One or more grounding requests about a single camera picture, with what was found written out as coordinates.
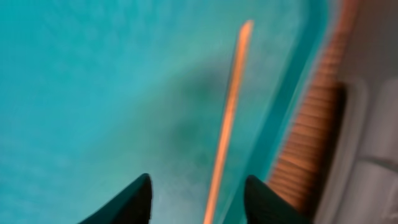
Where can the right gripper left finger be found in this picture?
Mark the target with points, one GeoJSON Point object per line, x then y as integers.
{"type": "Point", "coordinates": [132, 205]}

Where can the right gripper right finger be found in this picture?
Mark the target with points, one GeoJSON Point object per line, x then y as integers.
{"type": "Point", "coordinates": [263, 206]}

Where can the grey dishwasher rack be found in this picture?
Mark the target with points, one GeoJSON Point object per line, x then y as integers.
{"type": "Point", "coordinates": [362, 183]}

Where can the right wooden chopstick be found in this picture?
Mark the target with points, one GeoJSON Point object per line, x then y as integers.
{"type": "Point", "coordinates": [236, 76]}

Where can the teal plastic tray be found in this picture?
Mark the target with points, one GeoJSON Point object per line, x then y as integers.
{"type": "Point", "coordinates": [96, 93]}

